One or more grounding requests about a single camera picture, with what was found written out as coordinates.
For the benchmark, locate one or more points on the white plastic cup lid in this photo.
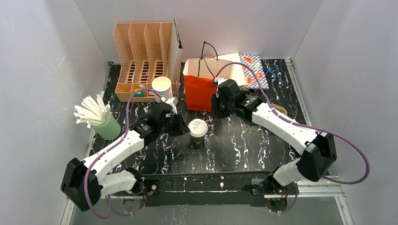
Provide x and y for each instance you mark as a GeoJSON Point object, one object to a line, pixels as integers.
{"type": "Point", "coordinates": [198, 128]}

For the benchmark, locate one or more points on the green stamp box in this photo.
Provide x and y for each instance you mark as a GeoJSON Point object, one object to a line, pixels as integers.
{"type": "Point", "coordinates": [139, 94]}

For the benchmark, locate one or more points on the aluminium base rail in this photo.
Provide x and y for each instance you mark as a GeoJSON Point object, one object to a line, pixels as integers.
{"type": "Point", "coordinates": [154, 184]}

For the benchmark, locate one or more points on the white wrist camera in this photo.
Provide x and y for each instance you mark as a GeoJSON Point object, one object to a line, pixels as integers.
{"type": "Point", "coordinates": [217, 81]}
{"type": "Point", "coordinates": [173, 101]}

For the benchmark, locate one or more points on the green white paper coffee cup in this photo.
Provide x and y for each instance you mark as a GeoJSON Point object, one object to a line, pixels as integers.
{"type": "Point", "coordinates": [197, 142]}

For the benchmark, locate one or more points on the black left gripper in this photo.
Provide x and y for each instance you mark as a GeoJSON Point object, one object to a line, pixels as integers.
{"type": "Point", "coordinates": [174, 123]}

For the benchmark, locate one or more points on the cream paper bag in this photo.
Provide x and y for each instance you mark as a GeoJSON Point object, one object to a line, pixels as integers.
{"type": "Point", "coordinates": [234, 72]}

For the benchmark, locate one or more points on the brown pulp cup carrier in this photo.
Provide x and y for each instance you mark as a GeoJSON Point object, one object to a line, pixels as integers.
{"type": "Point", "coordinates": [278, 110]}

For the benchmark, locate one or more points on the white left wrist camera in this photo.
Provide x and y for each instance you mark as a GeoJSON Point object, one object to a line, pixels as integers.
{"type": "Point", "coordinates": [173, 101]}

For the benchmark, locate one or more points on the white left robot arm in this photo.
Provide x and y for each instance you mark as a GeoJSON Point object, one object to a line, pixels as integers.
{"type": "Point", "coordinates": [86, 181]}

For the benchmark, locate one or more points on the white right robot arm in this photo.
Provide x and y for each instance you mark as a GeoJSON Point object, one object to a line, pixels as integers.
{"type": "Point", "coordinates": [316, 149]}

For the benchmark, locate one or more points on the orange paper bag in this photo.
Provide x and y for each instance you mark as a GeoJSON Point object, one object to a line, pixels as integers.
{"type": "Point", "coordinates": [199, 84]}

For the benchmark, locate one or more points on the white wrapped straws bundle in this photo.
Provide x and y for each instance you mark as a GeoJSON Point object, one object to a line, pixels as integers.
{"type": "Point", "coordinates": [92, 112]}

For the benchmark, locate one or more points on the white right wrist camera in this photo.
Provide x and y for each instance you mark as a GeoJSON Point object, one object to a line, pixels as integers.
{"type": "Point", "coordinates": [217, 81]}

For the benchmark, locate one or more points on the blue checkered paper bag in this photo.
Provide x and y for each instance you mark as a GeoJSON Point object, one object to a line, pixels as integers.
{"type": "Point", "coordinates": [254, 63]}

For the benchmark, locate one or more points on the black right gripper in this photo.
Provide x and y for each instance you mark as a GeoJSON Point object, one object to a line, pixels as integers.
{"type": "Point", "coordinates": [218, 105]}

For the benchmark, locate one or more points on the blue rubber bands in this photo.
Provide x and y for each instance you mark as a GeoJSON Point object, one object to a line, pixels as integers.
{"type": "Point", "coordinates": [274, 71]}

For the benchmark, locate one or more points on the stack of white paper cups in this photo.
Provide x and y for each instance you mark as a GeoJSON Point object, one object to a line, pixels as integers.
{"type": "Point", "coordinates": [162, 85]}

